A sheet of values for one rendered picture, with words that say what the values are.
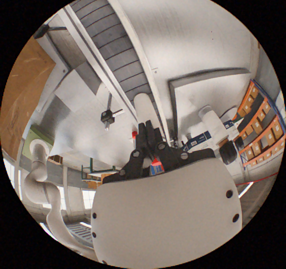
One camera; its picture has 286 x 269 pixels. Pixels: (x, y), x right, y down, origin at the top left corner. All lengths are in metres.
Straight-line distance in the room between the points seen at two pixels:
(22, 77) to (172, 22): 0.40
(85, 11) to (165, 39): 0.24
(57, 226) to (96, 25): 0.64
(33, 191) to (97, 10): 0.63
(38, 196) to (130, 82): 0.60
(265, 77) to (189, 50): 4.23
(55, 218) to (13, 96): 0.43
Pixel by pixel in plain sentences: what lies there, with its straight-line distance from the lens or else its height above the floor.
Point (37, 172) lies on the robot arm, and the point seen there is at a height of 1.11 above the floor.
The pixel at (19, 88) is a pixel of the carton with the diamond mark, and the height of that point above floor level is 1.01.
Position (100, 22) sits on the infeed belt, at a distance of 0.26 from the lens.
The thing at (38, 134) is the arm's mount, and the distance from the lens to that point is 0.77.
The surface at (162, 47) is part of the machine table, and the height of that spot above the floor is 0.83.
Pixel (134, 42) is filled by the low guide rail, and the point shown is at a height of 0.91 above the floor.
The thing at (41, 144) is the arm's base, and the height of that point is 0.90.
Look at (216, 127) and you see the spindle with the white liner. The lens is 0.44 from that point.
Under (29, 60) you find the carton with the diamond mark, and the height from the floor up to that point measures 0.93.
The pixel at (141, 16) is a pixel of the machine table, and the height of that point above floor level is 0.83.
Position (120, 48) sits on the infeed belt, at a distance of 0.24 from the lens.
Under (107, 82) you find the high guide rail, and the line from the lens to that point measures 0.18.
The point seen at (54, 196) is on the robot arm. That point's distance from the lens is 0.52.
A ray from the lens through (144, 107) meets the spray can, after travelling 0.23.
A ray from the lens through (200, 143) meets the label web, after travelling 0.64.
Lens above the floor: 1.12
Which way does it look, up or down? 36 degrees down
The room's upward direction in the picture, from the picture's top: 167 degrees clockwise
